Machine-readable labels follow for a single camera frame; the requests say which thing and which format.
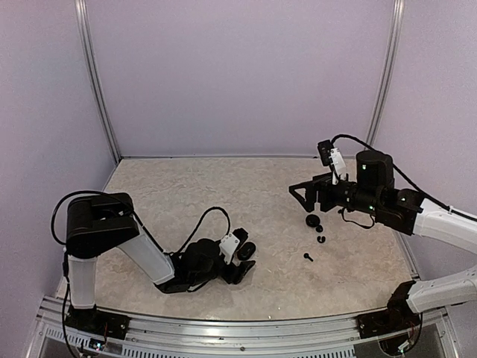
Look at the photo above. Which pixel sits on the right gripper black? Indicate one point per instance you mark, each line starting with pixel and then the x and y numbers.
pixel 322 182

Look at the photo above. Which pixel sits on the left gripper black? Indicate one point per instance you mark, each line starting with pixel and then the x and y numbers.
pixel 236 274

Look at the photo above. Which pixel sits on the black earbud charging case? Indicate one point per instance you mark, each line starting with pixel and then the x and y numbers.
pixel 314 221

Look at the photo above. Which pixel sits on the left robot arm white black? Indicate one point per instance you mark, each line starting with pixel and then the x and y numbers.
pixel 97 222

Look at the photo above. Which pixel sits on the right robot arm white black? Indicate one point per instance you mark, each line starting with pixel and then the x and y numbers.
pixel 408 211

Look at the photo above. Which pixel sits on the black earbud with stem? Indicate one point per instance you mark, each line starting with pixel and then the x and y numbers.
pixel 306 256

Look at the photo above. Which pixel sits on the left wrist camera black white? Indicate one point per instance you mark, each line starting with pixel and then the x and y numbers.
pixel 231 242

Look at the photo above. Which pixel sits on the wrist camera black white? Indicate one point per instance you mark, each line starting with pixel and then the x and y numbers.
pixel 231 242
pixel 331 156

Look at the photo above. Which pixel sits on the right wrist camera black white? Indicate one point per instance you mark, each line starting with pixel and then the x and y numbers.
pixel 331 156

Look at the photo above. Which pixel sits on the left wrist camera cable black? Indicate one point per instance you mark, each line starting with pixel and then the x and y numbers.
pixel 214 224

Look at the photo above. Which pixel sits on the wrist camera cable black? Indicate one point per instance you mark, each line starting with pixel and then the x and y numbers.
pixel 406 178
pixel 214 224

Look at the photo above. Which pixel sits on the right wrist camera cable black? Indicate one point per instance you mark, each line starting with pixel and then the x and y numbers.
pixel 406 178

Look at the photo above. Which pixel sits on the front aluminium rail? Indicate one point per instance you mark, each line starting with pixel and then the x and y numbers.
pixel 159 336

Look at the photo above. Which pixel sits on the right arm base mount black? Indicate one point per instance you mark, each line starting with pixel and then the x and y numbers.
pixel 383 322

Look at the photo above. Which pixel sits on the right aluminium frame post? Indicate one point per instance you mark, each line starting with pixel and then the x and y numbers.
pixel 387 72

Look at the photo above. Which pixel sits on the aluminium frame post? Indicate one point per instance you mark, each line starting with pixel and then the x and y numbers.
pixel 387 72
pixel 94 79

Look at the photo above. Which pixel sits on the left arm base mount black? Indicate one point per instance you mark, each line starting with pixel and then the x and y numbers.
pixel 101 323

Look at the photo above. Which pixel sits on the left aluminium frame post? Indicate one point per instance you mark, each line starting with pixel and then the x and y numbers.
pixel 94 79

